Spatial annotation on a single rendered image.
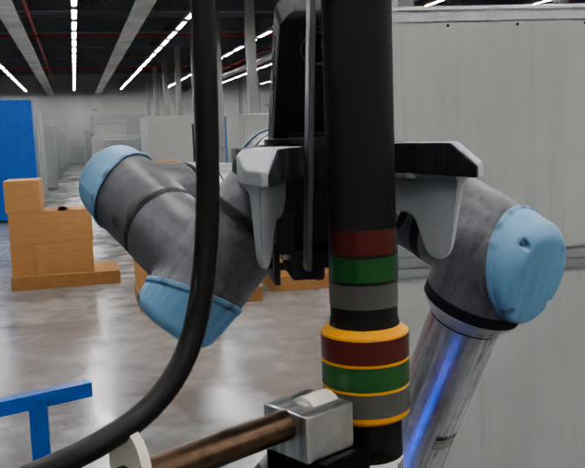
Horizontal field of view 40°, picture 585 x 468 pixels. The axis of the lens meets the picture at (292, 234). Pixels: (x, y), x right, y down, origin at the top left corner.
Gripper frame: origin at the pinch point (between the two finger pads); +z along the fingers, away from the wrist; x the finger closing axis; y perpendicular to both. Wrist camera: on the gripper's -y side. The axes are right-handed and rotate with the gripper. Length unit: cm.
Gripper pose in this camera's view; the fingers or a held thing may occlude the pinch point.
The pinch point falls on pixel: (370, 157)
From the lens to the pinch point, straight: 36.0
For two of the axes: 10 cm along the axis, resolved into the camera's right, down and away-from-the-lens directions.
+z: 1.4, 1.2, -9.8
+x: -9.9, 0.5, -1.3
